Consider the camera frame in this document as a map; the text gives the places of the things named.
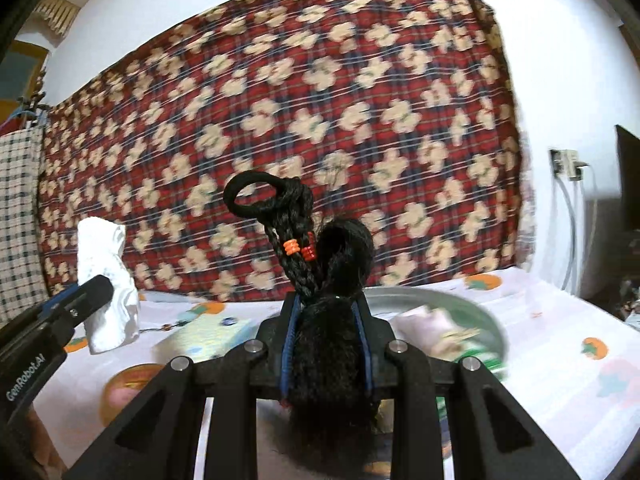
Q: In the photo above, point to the white cartoon printed sheet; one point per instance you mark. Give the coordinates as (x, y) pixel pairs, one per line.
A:
(550, 320)

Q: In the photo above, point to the black monitor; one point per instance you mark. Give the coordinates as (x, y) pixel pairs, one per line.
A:
(630, 180)

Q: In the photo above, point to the round metal tin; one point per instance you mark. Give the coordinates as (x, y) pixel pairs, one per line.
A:
(450, 300)

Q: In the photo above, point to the beige fringed curtain valance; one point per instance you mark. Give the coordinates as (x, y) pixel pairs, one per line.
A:
(57, 15)

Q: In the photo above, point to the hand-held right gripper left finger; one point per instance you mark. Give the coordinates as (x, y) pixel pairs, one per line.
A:
(286, 350)

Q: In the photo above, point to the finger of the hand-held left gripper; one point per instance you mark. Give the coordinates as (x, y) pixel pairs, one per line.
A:
(62, 297)
(85, 300)

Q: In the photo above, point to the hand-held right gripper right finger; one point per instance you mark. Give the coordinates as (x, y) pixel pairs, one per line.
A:
(366, 355)

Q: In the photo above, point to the clothes hanger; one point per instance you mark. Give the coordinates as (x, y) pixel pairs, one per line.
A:
(32, 110)

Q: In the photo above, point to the black braided hair piece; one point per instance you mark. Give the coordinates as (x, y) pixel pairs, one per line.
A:
(330, 370)

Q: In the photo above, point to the wooden door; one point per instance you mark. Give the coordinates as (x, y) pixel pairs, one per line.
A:
(20, 67)

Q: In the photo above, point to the blue white checked cloth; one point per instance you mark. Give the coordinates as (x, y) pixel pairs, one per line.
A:
(20, 210)

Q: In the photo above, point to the white wall power outlet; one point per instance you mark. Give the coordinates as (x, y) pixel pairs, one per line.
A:
(565, 162)

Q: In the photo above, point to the yellow tissue pack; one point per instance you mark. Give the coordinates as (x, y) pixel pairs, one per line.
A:
(210, 335)

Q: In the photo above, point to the red plaid bear blanket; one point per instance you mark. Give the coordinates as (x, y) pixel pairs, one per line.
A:
(300, 85)

